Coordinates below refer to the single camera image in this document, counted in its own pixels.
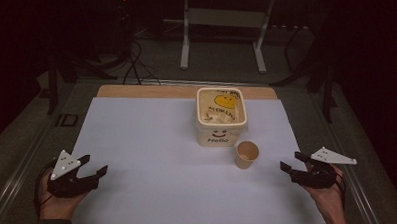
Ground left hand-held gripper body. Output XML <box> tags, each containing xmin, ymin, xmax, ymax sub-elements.
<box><xmin>45</xmin><ymin>148</ymin><xmax>100</xmax><ymax>199</ymax></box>

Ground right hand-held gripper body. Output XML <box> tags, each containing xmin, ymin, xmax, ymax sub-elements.
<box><xmin>289</xmin><ymin>144</ymin><xmax>359</xmax><ymax>191</ymax></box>

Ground brown paper cup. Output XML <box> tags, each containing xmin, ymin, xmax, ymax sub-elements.
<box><xmin>234</xmin><ymin>140</ymin><xmax>261</xmax><ymax>171</ymax></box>

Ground cream bin with smiley face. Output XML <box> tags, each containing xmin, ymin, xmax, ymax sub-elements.
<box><xmin>194</xmin><ymin>85</ymin><xmax>250</xmax><ymax>149</ymax></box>

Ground person's right hand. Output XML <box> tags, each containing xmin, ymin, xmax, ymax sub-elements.
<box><xmin>301</xmin><ymin>162</ymin><xmax>347</xmax><ymax>220</ymax></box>

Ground person's left hand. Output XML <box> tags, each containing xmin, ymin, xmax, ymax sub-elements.
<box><xmin>36</xmin><ymin>168</ymin><xmax>91</xmax><ymax>222</ymax></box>

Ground floor outlet plate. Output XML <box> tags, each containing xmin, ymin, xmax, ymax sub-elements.
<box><xmin>54</xmin><ymin>112</ymin><xmax>80</xmax><ymax>129</ymax></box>

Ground white table mat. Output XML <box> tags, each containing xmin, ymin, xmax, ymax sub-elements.
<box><xmin>66</xmin><ymin>89</ymin><xmax>326</xmax><ymax>224</ymax></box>

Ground dark stand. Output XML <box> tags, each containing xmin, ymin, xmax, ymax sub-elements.
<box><xmin>33</xmin><ymin>41</ymin><xmax>120</xmax><ymax>117</ymax></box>
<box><xmin>266</xmin><ymin>18</ymin><xmax>342</xmax><ymax>126</ymax></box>

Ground packet with yellow smiley print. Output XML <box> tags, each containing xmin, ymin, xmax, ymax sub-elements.
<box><xmin>199</xmin><ymin>88</ymin><xmax>247</xmax><ymax>126</ymax></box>

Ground wooden table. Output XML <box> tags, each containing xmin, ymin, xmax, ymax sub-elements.
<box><xmin>95</xmin><ymin>78</ymin><xmax>279</xmax><ymax>107</ymax></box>

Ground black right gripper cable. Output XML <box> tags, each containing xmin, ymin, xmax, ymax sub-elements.
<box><xmin>334</xmin><ymin>170</ymin><xmax>348</xmax><ymax>210</ymax></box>

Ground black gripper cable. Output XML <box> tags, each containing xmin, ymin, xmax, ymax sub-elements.
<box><xmin>334</xmin><ymin>170</ymin><xmax>348</xmax><ymax>210</ymax></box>
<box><xmin>32</xmin><ymin>159</ymin><xmax>59</xmax><ymax>220</ymax></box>

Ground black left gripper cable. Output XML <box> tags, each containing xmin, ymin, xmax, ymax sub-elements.
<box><xmin>32</xmin><ymin>159</ymin><xmax>59</xmax><ymax>220</ymax></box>

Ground metal floor rail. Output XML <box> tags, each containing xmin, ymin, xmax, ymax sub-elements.
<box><xmin>0</xmin><ymin>128</ymin><xmax>63</xmax><ymax>224</ymax></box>

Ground black floor cables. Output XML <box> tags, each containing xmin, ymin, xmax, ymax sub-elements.
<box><xmin>120</xmin><ymin>35</ymin><xmax>162</xmax><ymax>88</ymax></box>

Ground white metal stand frame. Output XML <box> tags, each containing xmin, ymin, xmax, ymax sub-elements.
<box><xmin>162</xmin><ymin>0</ymin><xmax>316</xmax><ymax>78</ymax></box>

